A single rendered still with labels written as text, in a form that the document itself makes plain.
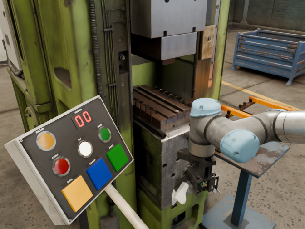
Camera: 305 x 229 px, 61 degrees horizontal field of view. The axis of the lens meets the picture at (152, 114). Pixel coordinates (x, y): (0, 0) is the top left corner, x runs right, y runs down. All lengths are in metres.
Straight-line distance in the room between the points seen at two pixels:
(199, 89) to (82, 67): 0.74
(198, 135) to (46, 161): 0.42
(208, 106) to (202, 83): 0.90
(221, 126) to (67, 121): 0.47
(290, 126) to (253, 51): 4.56
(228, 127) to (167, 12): 0.61
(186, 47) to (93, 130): 0.56
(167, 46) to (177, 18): 0.12
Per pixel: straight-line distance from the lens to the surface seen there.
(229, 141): 0.59
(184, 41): 1.16
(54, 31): 1.42
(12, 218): 2.32
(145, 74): 1.68
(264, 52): 5.07
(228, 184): 2.41
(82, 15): 1.06
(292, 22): 9.58
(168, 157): 1.27
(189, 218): 1.85
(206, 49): 1.46
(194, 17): 1.19
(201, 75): 1.51
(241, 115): 1.47
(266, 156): 1.65
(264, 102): 1.66
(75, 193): 0.82
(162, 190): 1.38
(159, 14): 1.06
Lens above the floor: 1.56
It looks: 27 degrees down
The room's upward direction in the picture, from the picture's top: straight up
